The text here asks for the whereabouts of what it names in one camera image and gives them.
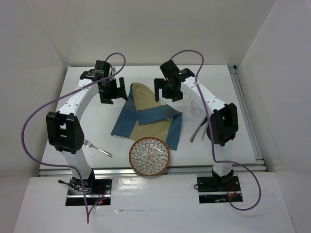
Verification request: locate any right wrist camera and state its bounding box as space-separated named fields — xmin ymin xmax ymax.
xmin=160 ymin=59 xmax=180 ymax=78

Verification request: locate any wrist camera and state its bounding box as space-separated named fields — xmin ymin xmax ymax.
xmin=160 ymin=59 xmax=180 ymax=78
xmin=95 ymin=60 xmax=114 ymax=77

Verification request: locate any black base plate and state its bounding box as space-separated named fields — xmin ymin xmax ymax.
xmin=194 ymin=176 xmax=243 ymax=204
xmin=58 ymin=179 xmax=112 ymax=206

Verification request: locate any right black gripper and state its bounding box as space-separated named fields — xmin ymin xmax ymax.
xmin=154 ymin=78 xmax=183 ymax=101

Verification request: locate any silver fork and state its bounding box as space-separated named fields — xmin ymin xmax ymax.
xmin=84 ymin=139 xmax=114 ymax=158

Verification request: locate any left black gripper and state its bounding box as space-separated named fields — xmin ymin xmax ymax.
xmin=99 ymin=77 xmax=127 ymax=104

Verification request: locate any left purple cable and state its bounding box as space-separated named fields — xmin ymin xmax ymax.
xmin=21 ymin=52 xmax=127 ymax=224

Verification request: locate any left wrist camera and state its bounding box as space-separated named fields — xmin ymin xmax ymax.
xmin=95 ymin=60 xmax=114 ymax=77

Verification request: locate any silver table knife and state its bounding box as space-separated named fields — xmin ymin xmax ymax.
xmin=190 ymin=117 xmax=207 ymax=143

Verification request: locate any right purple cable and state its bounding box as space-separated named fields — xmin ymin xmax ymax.
xmin=169 ymin=50 xmax=262 ymax=211

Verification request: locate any front aluminium rail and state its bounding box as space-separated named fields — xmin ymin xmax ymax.
xmin=37 ymin=163 xmax=268 ymax=177

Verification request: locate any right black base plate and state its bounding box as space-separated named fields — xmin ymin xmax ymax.
xmin=194 ymin=176 xmax=243 ymax=204

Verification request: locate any blue beige cloth placemat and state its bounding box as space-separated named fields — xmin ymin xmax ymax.
xmin=111 ymin=83 xmax=182 ymax=150

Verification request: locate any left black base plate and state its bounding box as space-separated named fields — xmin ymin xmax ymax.
xmin=58 ymin=179 xmax=112 ymax=206

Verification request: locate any purple cable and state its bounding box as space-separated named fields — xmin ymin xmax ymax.
xmin=21 ymin=52 xmax=127 ymax=224
xmin=169 ymin=50 xmax=262 ymax=211

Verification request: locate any aluminium rail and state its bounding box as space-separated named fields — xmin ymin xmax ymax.
xmin=37 ymin=163 xmax=268 ymax=177
xmin=228 ymin=66 xmax=265 ymax=165

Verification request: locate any silver spoon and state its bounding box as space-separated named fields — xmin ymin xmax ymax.
xmin=201 ymin=123 xmax=208 ymax=141

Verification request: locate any right aluminium rail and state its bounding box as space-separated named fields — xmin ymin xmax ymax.
xmin=228 ymin=66 xmax=265 ymax=165

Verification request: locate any clear drinking glass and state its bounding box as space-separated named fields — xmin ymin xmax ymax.
xmin=190 ymin=100 xmax=203 ymax=118

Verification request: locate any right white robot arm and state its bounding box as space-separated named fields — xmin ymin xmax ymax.
xmin=154 ymin=66 xmax=238 ymax=190

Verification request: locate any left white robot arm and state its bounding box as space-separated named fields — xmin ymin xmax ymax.
xmin=46 ymin=68 xmax=128 ymax=194

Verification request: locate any floral patterned brown-rim plate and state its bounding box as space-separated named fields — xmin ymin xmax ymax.
xmin=129 ymin=137 xmax=171 ymax=170

